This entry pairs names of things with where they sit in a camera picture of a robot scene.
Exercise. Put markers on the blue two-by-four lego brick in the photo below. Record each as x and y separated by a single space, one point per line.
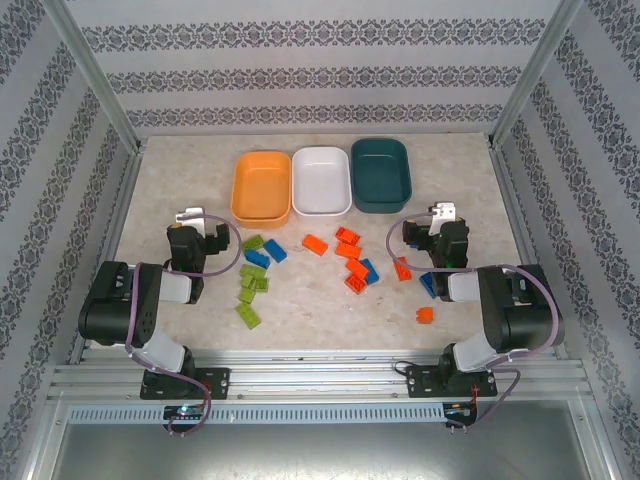
275 250
370 270
257 258
428 284

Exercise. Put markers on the orange two-by-four lego brick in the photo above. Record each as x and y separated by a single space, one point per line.
402 269
315 244
356 283
348 235
348 250
357 268

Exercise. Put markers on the small orange lego brick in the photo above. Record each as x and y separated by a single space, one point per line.
424 315

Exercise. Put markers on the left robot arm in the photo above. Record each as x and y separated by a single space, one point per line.
115 310

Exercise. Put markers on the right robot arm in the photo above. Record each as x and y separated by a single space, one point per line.
520 315

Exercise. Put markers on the green two-by-four lego brick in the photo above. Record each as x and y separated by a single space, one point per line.
252 271
253 243
248 315

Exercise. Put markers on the orange plastic container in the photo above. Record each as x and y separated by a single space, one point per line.
262 185

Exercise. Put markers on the teal plastic container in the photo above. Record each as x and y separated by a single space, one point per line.
380 175

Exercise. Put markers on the white plastic container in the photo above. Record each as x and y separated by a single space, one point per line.
320 180

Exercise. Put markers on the left controller board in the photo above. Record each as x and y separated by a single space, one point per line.
185 411

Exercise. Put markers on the controller board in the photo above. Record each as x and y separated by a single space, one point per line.
460 411
185 411

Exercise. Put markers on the right controller board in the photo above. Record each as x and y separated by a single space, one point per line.
460 411

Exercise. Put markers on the grey metal sheet panel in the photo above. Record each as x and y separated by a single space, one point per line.
320 450

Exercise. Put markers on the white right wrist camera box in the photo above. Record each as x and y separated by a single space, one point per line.
442 212

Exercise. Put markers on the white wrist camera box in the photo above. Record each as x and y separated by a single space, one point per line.
442 212
192 214

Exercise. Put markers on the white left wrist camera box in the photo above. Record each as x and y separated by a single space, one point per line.
192 214

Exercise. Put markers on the aluminium table side rail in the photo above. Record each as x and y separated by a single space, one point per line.
510 200
122 210

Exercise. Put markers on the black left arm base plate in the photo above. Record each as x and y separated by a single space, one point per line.
217 382

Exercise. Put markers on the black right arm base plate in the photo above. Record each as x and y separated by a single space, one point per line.
420 382

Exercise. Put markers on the aluminium mounting rail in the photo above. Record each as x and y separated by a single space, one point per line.
320 375

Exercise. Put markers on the aluminium frame post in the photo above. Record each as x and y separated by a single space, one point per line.
95 75
537 70

